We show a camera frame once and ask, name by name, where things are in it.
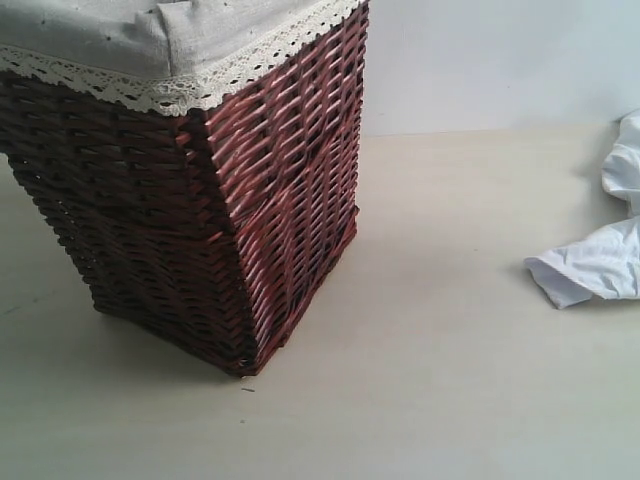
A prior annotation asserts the brown wicker basket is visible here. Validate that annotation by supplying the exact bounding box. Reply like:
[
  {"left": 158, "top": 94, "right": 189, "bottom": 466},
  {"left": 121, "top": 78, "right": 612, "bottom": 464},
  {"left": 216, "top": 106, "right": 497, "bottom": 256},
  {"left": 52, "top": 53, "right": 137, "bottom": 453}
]
[{"left": 1, "top": 1, "right": 369, "bottom": 377}]

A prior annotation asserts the white t-shirt red lettering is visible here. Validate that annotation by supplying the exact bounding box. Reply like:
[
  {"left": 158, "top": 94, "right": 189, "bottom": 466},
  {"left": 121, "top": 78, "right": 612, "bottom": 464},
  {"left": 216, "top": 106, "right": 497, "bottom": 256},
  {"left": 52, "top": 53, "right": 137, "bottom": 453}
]
[{"left": 524, "top": 110, "right": 639, "bottom": 309}]

